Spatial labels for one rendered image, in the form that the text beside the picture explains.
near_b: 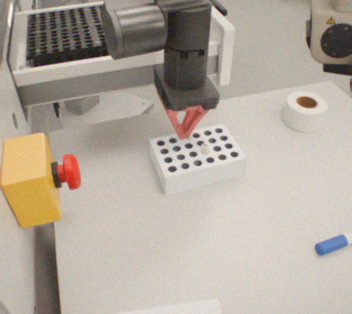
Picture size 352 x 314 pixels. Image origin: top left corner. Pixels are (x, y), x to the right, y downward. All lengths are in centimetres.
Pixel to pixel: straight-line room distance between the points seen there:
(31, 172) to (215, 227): 25
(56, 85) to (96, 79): 6
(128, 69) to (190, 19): 19
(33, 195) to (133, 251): 16
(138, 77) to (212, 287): 33
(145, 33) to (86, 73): 19
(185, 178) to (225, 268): 13
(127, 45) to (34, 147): 15
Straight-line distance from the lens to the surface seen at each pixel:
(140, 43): 41
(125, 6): 42
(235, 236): 49
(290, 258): 48
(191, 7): 43
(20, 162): 39
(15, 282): 37
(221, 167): 52
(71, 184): 40
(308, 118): 64
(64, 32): 66
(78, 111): 190
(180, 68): 45
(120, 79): 58
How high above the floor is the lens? 116
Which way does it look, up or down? 41 degrees down
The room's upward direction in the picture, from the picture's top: straight up
